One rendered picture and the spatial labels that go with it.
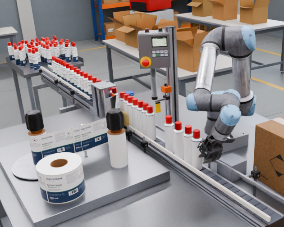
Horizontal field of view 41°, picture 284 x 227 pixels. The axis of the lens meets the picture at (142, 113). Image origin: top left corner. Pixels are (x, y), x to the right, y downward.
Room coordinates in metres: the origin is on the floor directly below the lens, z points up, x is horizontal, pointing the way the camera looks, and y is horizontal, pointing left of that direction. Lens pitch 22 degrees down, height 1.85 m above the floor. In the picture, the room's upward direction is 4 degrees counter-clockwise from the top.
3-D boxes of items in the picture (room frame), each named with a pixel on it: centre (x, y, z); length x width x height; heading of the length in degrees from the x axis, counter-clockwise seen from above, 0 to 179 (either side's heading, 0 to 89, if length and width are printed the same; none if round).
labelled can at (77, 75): (2.83, 0.46, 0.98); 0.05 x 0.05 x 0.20
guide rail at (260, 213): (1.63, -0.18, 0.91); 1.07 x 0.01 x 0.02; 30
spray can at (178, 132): (1.71, -0.17, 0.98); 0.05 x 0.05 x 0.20
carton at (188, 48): (3.78, -0.56, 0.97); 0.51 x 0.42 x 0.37; 119
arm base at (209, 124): (1.98, -0.43, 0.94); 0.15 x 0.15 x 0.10
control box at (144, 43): (2.03, -0.09, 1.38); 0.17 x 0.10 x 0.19; 85
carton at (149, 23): (4.52, -0.20, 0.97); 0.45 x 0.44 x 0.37; 116
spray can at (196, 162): (1.60, -0.25, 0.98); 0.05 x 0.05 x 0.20
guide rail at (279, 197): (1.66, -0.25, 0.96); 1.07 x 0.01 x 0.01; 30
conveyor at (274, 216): (1.90, -0.07, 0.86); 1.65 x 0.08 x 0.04; 30
